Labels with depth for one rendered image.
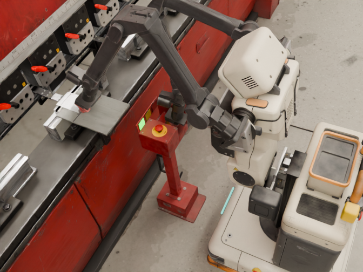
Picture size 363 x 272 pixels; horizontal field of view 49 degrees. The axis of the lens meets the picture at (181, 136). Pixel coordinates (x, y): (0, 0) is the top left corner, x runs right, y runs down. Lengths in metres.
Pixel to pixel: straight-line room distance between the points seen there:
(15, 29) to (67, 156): 0.59
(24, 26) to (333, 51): 2.59
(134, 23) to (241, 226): 1.33
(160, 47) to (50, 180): 0.82
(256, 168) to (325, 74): 1.76
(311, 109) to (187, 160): 0.98
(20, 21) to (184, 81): 0.61
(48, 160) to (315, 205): 1.12
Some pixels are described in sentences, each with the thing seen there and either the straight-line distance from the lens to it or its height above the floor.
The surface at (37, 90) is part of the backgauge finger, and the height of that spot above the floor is 1.00.
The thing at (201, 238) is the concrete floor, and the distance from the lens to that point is 2.45.
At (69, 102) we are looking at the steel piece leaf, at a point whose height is 1.00.
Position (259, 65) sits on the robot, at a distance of 1.31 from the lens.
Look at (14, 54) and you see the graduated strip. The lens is 1.51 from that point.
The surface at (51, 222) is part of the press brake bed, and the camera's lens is 1.83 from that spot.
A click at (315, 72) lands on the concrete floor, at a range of 3.32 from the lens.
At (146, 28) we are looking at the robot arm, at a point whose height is 1.57.
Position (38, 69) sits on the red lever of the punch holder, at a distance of 1.55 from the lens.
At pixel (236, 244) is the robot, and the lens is 2.13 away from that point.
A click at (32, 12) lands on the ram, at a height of 1.46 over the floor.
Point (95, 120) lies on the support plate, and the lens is 1.71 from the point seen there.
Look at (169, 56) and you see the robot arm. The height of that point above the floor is 1.46.
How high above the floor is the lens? 2.24
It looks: 52 degrees down
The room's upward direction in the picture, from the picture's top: 9 degrees counter-clockwise
